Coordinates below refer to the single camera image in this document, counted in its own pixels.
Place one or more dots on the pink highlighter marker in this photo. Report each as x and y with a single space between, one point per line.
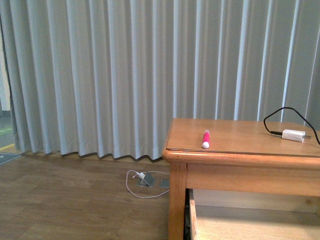
206 139

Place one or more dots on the wooden drawer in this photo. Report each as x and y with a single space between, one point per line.
230 215

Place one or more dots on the white floor charger plug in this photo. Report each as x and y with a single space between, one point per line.
141 175

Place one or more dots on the open grey floor socket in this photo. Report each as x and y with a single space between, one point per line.
148 181

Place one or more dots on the closed grey floor socket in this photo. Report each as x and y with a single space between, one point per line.
165 183

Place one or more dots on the pale pleated curtain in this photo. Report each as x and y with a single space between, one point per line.
108 76

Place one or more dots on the wooden nightstand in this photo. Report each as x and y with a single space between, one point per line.
242 157

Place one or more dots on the white USB charger plug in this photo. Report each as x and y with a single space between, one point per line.
295 135

